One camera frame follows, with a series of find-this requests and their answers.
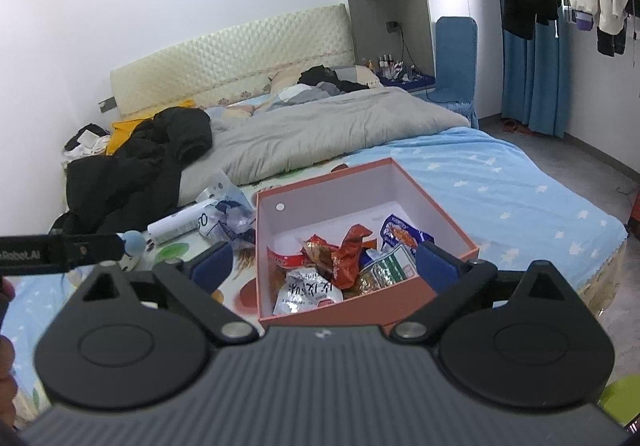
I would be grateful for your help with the red slipper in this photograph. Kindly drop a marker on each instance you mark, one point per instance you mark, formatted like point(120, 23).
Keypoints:
point(515, 126)

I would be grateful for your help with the cream padded headboard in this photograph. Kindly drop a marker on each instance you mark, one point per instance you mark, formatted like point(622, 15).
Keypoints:
point(225, 61)

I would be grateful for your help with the green label snack packet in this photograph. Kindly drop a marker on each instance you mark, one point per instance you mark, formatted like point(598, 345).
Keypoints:
point(390, 268)

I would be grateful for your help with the black clothing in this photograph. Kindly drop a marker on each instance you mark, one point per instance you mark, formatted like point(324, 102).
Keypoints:
point(325, 76)

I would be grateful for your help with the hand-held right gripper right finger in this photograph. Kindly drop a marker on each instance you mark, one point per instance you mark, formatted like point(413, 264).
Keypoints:
point(439, 271)

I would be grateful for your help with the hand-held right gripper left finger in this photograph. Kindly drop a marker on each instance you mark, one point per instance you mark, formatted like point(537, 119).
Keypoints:
point(212, 271)

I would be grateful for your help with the blue snack packet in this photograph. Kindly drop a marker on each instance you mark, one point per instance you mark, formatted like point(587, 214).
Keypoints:
point(402, 232)

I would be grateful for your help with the grey and white clothing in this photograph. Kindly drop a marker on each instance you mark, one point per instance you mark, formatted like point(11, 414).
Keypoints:
point(305, 92)

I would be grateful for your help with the blue nightstand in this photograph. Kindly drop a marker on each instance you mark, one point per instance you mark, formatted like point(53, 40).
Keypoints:
point(415, 82)

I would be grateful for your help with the blue plastic bag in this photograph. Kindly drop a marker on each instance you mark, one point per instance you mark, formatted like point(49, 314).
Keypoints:
point(225, 211)

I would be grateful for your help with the grey quilt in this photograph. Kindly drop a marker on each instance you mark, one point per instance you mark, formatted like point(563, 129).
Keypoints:
point(325, 131)

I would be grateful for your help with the blue chair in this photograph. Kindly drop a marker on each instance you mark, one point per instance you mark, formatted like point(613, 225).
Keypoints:
point(455, 61)

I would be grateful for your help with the white plastic tube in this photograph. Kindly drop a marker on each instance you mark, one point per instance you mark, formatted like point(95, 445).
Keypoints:
point(175, 225)

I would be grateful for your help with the pink cardboard box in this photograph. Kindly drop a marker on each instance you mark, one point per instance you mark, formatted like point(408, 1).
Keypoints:
point(320, 206)

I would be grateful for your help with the person's left hand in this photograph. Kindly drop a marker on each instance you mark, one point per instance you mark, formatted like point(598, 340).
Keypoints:
point(7, 391)

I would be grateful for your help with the white snack packet red label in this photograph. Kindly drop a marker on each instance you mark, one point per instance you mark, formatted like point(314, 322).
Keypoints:
point(305, 296)

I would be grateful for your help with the blue curtain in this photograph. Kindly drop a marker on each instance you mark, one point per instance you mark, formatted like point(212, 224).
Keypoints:
point(535, 81)

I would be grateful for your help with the dark wall switch panel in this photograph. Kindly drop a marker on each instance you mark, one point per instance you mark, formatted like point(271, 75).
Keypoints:
point(107, 105)

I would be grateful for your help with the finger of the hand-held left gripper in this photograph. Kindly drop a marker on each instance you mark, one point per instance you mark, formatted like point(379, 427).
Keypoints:
point(90, 250)

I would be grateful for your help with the red-brown snack wrapper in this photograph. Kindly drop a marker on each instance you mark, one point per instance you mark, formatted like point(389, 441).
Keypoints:
point(350, 258)

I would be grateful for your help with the clear jerky snack packet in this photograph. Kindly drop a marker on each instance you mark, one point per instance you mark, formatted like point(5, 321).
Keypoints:
point(320, 251)

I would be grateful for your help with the yellow pillow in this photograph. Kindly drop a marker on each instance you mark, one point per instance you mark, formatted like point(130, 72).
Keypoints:
point(122, 131)

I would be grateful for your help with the white and black clothes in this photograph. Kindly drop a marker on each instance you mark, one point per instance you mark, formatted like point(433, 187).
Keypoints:
point(87, 141)

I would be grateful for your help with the beige bed skirt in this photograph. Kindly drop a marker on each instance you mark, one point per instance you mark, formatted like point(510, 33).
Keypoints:
point(605, 271)

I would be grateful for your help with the red foil snack packet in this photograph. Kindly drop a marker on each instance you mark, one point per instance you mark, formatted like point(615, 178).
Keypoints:
point(280, 260)

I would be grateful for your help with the beige pillow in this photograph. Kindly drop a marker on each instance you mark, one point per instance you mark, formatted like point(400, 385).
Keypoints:
point(285, 79)

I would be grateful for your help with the green plastic stool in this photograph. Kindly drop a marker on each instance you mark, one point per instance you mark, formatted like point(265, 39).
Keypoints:
point(620, 401)

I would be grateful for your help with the black wall socket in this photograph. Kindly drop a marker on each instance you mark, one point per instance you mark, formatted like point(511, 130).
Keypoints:
point(392, 26)

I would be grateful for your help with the black jacket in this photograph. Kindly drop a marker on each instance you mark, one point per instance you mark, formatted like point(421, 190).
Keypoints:
point(130, 171)

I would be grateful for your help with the group of cosmetic bottles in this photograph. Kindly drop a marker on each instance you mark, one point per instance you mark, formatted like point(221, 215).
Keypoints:
point(392, 64)

